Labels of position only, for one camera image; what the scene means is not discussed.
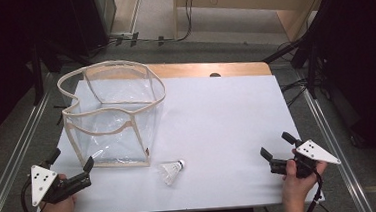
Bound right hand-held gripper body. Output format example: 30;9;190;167
268;136;343;181

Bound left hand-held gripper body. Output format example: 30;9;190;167
28;156;94;208

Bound clear bag with beige trim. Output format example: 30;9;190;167
55;57;172;173

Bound white shuttlecock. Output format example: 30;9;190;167
158;158;187;187

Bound person's right hand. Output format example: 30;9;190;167
277;145;332;212

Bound white table cover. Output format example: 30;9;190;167
27;64;326;212

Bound black metal stand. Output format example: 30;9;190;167
25;41;69;107
261;36;322;104

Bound dark grey cabinet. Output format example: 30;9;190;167
66;0;120;59

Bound light wooden shelf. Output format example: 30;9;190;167
172;0;336;51

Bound light wooden panel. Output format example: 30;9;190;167
107;0;147;37

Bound metal floor rail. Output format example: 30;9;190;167
0;73;67;212
301;85;374;212

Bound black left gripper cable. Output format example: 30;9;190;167
19;177;45;212

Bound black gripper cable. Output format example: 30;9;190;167
19;177;45;212
300;168;327;212

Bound black floor cables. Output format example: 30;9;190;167
279;77;311;109

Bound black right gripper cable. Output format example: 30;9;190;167
300;168;327;212

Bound black hanging cable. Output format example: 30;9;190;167
172;0;198;43

